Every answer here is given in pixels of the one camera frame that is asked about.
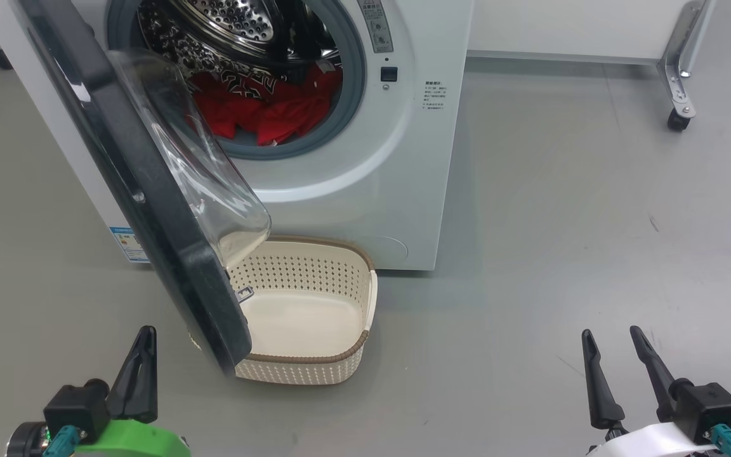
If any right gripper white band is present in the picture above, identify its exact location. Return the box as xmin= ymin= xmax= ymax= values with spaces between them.
xmin=581 ymin=326 xmax=721 ymax=457

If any white partition panel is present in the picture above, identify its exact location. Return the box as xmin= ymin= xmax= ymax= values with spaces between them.
xmin=467 ymin=0 xmax=690 ymax=65

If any metal partition leg with caster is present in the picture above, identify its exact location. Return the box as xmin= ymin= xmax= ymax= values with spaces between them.
xmin=657 ymin=0 xmax=716 ymax=132

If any round black glass washer door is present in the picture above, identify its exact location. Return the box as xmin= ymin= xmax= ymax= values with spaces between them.
xmin=7 ymin=0 xmax=272 ymax=378

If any blue energy label sticker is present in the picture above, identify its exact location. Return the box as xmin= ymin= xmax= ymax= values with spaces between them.
xmin=110 ymin=227 xmax=150 ymax=264

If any cream perforated laundry basket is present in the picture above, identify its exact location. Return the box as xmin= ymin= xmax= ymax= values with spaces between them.
xmin=187 ymin=236 xmax=378 ymax=386

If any washing machine drum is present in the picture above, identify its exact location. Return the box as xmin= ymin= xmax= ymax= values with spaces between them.
xmin=137 ymin=0 xmax=341 ymax=83

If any red cloth garment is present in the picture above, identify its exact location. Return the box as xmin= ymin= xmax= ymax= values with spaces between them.
xmin=239 ymin=63 xmax=343 ymax=147

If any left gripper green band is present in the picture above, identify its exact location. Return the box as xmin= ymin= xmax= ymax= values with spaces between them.
xmin=74 ymin=326 xmax=192 ymax=457

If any grey warning label sticker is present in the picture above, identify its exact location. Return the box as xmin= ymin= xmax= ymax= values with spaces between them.
xmin=358 ymin=0 xmax=395 ymax=53

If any white front-load washing machine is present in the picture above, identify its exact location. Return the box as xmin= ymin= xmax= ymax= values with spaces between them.
xmin=0 ymin=0 xmax=475 ymax=272

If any red jersey with print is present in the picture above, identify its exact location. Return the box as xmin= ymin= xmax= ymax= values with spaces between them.
xmin=191 ymin=67 xmax=290 ymax=139

